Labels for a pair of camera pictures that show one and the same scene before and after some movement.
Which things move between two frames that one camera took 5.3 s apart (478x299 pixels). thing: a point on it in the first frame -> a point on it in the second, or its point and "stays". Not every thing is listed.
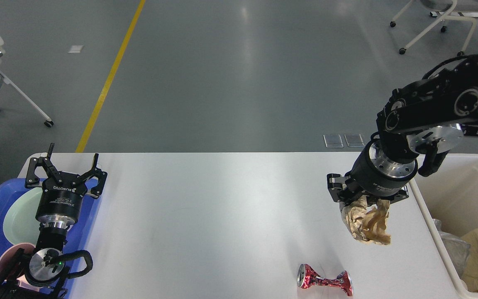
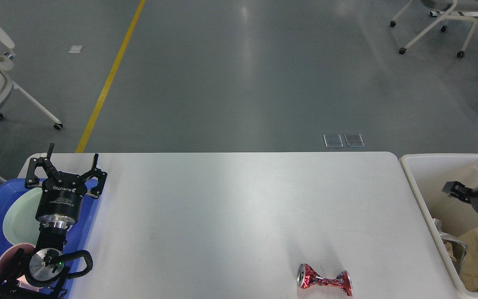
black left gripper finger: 32,181 stays
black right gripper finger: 339,190 -> 456,189
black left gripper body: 60,201 stays
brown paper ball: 368,224 -> 449,249
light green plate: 20,223 stays
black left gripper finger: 101,175 stays
